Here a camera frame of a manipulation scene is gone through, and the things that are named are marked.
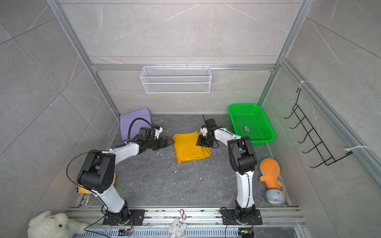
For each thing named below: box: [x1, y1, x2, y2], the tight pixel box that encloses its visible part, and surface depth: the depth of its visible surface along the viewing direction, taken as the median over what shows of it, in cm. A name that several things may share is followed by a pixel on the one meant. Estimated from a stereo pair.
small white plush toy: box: [168, 218, 188, 238], surface depth 69 cm
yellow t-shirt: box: [172, 131, 212, 165], surface depth 99 cm
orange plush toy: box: [259, 158, 286, 195], surface depth 84 cm
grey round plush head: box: [263, 188, 286, 207], surface depth 76 cm
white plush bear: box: [27, 210, 90, 238], surface depth 57 cm
